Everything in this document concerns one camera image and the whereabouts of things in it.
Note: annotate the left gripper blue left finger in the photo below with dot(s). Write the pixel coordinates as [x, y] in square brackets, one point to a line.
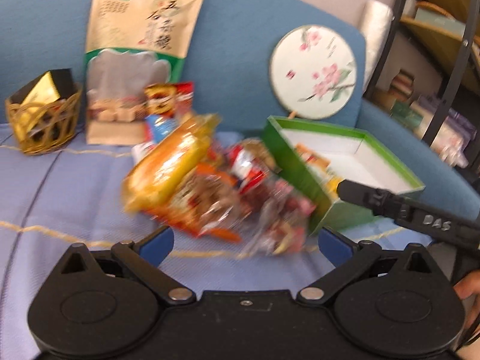
[155, 247]

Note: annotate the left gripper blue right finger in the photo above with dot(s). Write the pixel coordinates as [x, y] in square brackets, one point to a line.
[335, 247]

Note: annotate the yellow orange snack bag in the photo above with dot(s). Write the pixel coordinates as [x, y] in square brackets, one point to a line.
[153, 181]

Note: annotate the red clear candy bag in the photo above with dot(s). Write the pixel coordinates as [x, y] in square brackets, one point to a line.
[277, 213]

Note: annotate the small blue snack packet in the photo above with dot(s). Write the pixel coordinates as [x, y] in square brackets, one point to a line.
[158, 127]

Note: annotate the orange clear nut snack bag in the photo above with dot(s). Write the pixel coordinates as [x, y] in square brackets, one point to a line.
[206, 203]

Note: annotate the person's right hand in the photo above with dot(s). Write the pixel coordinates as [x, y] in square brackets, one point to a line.
[469, 289]

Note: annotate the green cardboard box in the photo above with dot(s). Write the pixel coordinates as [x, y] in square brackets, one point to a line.
[315, 157]

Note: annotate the blue fabric sofa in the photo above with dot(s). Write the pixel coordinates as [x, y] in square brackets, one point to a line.
[73, 195]

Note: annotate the red lion snack bag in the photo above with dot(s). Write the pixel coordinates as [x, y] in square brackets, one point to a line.
[170, 100]

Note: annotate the woven bamboo basket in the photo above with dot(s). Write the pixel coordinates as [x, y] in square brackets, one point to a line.
[42, 128]

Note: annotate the round floral hand fan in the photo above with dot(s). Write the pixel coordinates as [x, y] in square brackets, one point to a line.
[313, 72]

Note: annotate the black and gold packet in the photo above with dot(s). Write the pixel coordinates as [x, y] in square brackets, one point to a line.
[32, 99]

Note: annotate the rolled clear plastic sheet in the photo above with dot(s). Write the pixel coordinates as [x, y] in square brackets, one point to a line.
[374, 25]

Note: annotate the large kraft grain pouch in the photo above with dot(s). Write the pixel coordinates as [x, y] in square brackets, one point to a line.
[132, 44]

